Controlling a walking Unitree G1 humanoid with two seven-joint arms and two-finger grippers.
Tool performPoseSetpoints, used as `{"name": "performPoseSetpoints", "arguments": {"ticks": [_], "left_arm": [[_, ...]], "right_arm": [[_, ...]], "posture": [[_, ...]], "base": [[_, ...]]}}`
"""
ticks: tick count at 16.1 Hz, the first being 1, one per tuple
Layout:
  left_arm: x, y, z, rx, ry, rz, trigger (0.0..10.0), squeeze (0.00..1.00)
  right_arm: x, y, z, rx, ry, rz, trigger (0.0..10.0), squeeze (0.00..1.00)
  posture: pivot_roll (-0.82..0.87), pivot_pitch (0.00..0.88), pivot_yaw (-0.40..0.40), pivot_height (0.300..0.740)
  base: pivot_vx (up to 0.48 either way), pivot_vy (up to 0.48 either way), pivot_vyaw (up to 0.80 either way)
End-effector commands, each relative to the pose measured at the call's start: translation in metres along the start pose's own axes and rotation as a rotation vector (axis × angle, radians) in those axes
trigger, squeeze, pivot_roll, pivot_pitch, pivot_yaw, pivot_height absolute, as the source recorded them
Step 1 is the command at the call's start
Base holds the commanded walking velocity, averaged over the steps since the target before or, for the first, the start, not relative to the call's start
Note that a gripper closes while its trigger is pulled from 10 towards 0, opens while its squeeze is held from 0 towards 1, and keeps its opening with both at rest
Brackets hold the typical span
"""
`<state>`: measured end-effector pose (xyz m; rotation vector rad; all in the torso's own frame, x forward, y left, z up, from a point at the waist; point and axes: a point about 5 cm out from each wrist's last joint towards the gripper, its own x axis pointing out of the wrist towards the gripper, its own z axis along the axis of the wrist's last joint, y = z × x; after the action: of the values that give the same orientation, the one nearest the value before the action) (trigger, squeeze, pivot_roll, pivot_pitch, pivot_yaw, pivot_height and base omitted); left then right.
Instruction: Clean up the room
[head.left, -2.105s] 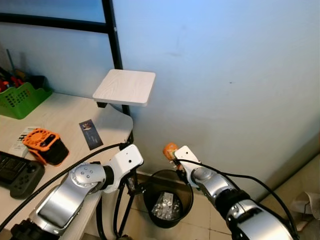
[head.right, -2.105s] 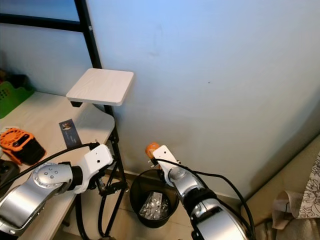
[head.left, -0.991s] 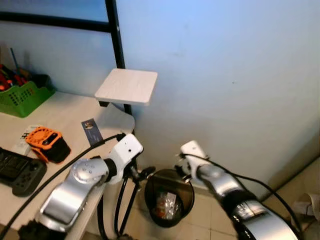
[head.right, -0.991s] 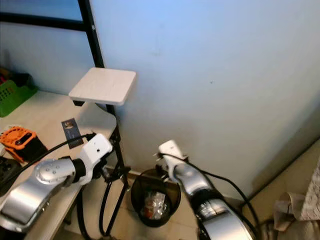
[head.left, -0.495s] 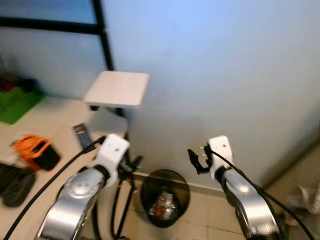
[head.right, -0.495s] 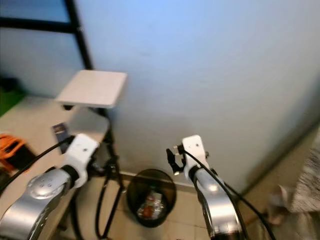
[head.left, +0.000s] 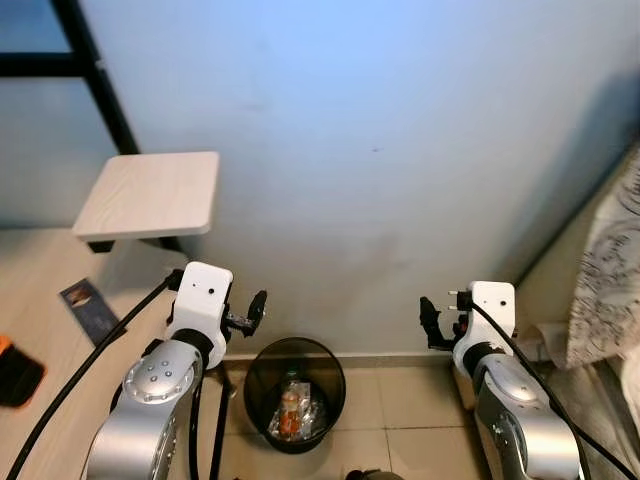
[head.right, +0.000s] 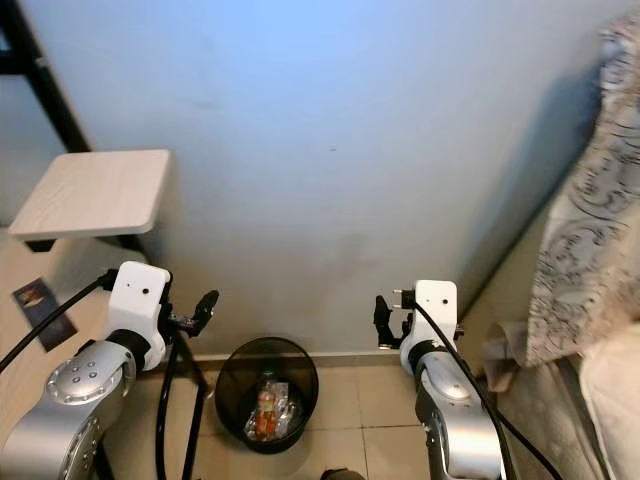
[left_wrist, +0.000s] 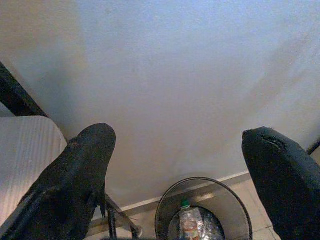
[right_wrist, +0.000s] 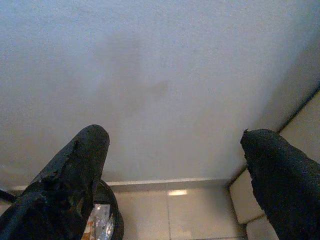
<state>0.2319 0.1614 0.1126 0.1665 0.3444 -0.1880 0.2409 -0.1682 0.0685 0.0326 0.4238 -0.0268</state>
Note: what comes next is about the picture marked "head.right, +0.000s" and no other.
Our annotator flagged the black round waste bin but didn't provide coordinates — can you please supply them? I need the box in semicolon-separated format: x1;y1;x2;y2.
215;337;319;456

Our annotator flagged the orange labelled plastic bottle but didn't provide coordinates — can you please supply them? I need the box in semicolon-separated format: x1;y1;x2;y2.
253;380;281;441

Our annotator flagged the clear plastic wrapper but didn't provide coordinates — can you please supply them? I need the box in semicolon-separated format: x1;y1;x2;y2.
275;390;306;436

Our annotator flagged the dark blue booklet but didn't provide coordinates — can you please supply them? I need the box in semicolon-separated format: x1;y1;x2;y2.
12;277;79;351

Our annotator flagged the light wooden shelf board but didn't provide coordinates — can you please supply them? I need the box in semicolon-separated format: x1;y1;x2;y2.
8;150;173;253

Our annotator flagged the grey swirl patterned blanket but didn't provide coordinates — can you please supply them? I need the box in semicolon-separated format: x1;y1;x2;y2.
525;10;640;366

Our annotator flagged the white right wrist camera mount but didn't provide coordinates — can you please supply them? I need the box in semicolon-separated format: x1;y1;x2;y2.
400;280;459;373

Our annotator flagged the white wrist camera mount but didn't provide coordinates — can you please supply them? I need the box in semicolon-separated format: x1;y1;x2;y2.
400;280;459;373
105;262;173;371

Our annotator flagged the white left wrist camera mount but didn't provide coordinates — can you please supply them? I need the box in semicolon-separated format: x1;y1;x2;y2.
105;262;173;371

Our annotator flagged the black hanging cable loop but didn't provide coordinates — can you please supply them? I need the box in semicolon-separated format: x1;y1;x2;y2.
155;335;211;480

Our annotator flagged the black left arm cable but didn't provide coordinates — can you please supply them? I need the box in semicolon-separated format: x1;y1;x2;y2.
0;270;121;371

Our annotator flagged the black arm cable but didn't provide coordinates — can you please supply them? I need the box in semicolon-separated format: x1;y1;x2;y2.
410;300;566;480
0;270;121;371

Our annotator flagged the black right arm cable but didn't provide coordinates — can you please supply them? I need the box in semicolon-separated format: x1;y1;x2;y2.
410;300;566;480

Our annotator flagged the black metal frame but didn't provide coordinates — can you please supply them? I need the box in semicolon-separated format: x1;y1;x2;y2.
0;0;151;256

